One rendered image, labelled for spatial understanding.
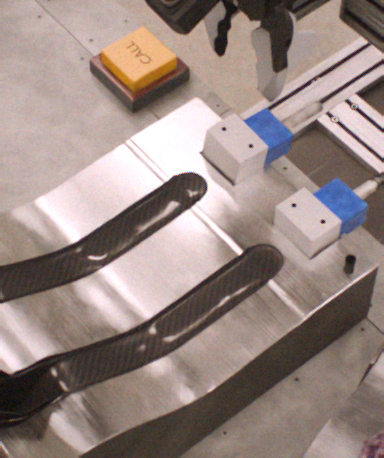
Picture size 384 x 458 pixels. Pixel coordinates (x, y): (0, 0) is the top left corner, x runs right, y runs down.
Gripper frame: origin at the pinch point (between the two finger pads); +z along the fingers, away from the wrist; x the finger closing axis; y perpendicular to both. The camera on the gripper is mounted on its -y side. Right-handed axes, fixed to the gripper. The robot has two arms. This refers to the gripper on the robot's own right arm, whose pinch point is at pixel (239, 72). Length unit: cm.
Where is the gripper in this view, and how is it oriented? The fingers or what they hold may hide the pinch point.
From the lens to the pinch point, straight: 111.5
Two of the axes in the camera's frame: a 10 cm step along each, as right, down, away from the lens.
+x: -6.3, -6.3, 4.6
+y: 7.8, -5.0, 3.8
